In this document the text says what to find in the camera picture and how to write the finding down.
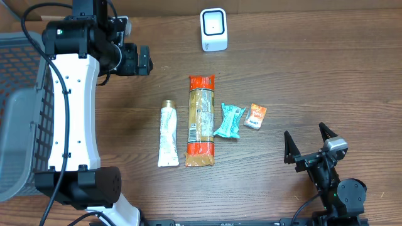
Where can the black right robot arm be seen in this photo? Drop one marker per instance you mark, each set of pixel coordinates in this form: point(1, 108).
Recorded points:
point(343, 200)

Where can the teal snack bar wrapper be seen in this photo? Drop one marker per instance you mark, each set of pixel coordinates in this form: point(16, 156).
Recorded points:
point(230, 124)

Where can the small orange snack packet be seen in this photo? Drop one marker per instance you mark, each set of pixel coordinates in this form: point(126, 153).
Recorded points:
point(255, 116)

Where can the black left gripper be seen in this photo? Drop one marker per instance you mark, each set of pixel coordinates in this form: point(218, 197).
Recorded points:
point(134, 67)

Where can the grey plastic shopping basket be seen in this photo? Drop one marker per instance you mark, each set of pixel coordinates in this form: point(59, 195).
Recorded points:
point(26, 115)

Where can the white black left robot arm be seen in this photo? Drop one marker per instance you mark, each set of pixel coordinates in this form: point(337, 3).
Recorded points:
point(79, 49)

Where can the white barcode scanner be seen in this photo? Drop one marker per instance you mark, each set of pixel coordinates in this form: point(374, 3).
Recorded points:
point(213, 28)

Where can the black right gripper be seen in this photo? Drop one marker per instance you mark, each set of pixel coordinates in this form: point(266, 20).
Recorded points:
point(305, 161)

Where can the white tube gold cap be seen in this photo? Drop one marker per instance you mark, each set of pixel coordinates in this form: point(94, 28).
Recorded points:
point(168, 155)

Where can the orange pasta package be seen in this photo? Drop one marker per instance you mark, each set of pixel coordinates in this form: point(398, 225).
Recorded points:
point(200, 144)

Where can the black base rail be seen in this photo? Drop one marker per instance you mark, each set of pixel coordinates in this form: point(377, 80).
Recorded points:
point(281, 222)

